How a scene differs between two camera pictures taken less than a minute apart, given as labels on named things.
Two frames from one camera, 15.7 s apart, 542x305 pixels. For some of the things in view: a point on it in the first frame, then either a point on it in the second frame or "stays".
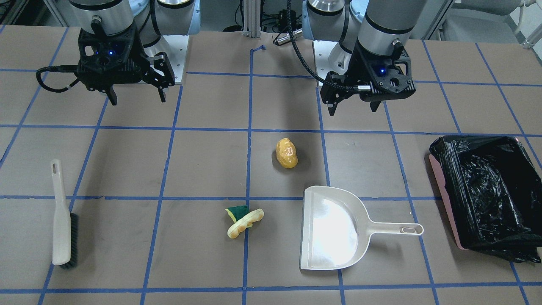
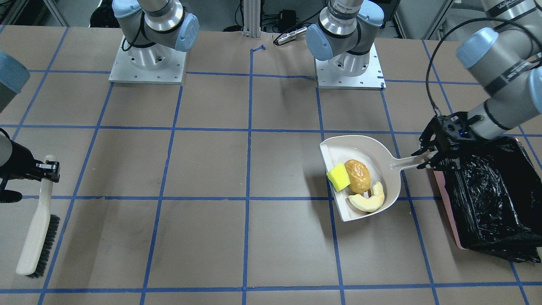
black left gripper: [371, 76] to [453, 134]
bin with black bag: [492, 192] stays
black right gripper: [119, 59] to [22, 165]
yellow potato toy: [286, 153] to [359, 176]
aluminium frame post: [252, 18] stays
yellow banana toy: [234, 230] to [372, 203]
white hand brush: [65, 244] to [38, 245]
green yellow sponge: [238, 212] to [338, 177]
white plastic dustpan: [337, 230] to [383, 168]
